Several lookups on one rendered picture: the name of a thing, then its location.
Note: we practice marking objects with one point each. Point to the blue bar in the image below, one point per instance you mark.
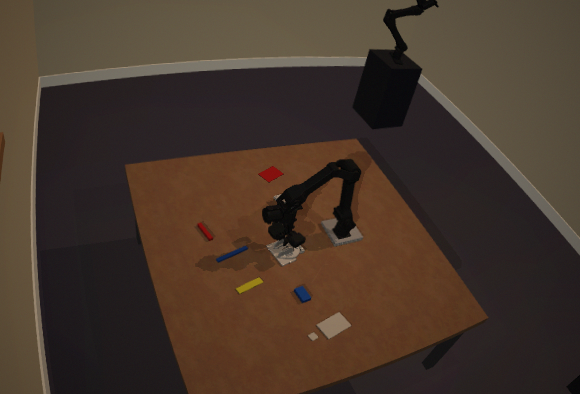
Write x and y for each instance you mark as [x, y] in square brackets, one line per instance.
[230, 254]

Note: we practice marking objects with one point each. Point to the yellow flat bar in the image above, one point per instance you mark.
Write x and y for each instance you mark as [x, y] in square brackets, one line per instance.
[249, 285]

